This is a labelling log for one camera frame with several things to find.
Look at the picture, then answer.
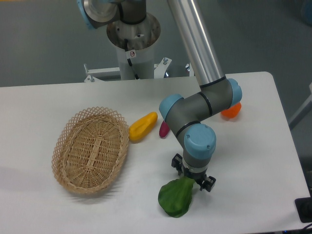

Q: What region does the woven wicker basket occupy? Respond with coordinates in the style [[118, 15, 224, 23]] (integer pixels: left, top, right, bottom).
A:
[[52, 107, 129, 195]]

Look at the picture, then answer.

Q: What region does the orange round fruit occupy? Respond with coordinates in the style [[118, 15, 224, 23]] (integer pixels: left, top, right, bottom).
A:
[[221, 102, 242, 118]]

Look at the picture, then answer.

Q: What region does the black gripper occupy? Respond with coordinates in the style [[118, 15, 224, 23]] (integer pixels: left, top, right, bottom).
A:
[[171, 154, 216, 192]]

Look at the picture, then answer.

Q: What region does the black cable on pedestal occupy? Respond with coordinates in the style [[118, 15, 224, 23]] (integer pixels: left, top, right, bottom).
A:
[[124, 38, 141, 80]]

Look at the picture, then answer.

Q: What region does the white table leg frame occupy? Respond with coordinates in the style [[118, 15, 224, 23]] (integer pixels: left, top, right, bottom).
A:
[[288, 83, 312, 130]]

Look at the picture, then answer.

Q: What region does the black device at table edge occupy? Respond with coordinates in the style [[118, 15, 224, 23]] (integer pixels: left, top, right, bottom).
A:
[[294, 197, 312, 223]]

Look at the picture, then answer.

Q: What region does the yellow pepper vegetable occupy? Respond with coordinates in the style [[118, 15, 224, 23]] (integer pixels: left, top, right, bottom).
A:
[[129, 112, 158, 142]]

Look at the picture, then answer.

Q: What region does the purple sweet potato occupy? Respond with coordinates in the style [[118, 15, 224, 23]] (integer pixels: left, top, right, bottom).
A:
[[159, 121, 170, 138]]

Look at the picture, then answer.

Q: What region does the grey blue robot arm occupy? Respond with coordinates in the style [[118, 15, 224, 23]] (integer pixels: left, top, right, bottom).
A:
[[77, 0, 242, 191]]

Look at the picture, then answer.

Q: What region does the green bok choy vegetable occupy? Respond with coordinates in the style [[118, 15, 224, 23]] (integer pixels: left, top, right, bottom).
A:
[[158, 176, 195, 218]]

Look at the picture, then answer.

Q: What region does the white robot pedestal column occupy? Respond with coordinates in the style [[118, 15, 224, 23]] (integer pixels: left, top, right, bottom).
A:
[[116, 46, 154, 80]]

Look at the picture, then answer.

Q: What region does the white metal base frame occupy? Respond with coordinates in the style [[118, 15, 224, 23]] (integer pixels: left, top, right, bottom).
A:
[[83, 52, 195, 82]]

